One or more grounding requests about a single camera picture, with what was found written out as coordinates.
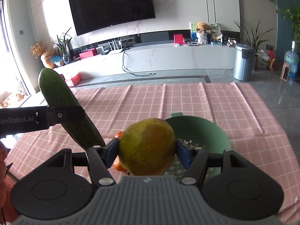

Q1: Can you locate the silver pedal trash bin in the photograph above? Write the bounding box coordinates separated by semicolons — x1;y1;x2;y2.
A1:
233;44;255;82

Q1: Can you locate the small potted orchid plant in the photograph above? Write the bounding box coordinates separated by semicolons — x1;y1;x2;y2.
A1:
52;28;72;65

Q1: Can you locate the red box on console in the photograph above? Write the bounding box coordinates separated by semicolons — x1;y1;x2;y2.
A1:
173;34;184;45

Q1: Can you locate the green cucumber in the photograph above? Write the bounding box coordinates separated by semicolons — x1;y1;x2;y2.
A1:
38;68;105;150

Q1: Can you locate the blue water bottle jug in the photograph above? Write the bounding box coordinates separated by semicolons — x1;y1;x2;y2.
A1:
284;41;299;78

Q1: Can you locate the white wifi router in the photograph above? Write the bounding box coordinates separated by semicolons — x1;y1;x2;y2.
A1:
108;39;123;54

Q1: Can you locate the green colander bowl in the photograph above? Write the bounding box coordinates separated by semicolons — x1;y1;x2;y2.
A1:
162;113;231;181

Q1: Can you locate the dried flowers vase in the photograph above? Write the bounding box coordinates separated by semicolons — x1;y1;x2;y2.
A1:
31;41;57;69

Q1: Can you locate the hanging ivy plant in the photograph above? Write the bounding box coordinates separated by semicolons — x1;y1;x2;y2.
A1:
268;0;299;53

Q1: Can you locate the person left hand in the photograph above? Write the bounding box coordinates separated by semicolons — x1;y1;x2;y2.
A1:
0;143;8;193

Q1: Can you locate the black power cable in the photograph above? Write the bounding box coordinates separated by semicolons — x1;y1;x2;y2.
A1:
121;42;157;77

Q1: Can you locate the yellow green mango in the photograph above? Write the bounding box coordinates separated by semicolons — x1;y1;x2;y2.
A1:
118;118;176;176

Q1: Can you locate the large orange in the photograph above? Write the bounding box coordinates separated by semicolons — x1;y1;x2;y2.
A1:
112;156;128;172

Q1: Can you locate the white marble tv console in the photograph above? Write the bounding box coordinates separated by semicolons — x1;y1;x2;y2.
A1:
56;43;235;79

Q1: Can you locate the pink checkered tablecloth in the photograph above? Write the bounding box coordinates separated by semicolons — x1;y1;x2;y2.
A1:
4;82;300;224

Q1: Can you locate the pink red box left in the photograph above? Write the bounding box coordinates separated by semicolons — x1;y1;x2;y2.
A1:
79;48;97;59

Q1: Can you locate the potted green leaf plant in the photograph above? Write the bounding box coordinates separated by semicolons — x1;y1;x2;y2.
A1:
234;20;274;55

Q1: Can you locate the teddy bear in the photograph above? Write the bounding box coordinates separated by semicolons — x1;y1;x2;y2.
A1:
196;22;211;34

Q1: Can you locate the black wall television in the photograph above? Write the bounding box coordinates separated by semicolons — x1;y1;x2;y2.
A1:
69;0;156;36

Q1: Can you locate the red cherry tomato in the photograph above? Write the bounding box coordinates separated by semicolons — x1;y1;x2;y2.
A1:
115;131;123;138

